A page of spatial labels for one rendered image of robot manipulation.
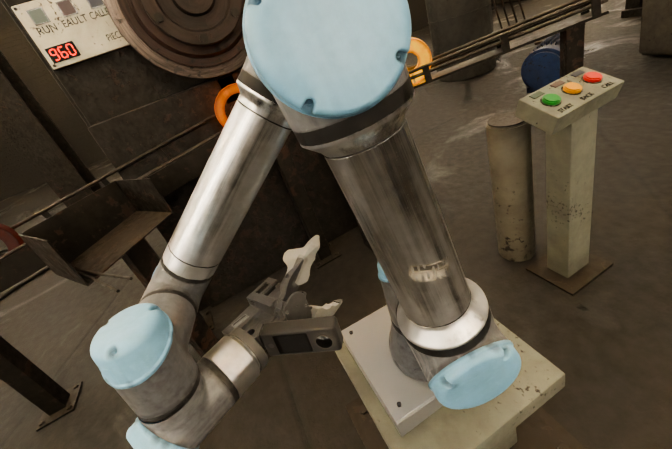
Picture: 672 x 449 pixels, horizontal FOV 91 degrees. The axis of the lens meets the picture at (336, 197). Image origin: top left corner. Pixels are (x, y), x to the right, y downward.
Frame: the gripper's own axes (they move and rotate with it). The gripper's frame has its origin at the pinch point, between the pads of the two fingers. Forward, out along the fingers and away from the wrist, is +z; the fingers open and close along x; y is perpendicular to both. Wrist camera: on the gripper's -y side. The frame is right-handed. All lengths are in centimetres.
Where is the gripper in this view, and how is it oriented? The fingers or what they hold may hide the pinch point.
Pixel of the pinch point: (334, 269)
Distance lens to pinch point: 61.8
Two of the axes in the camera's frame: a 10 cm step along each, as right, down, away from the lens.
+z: 5.7, -4.8, 6.7
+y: -7.7, -0.4, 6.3
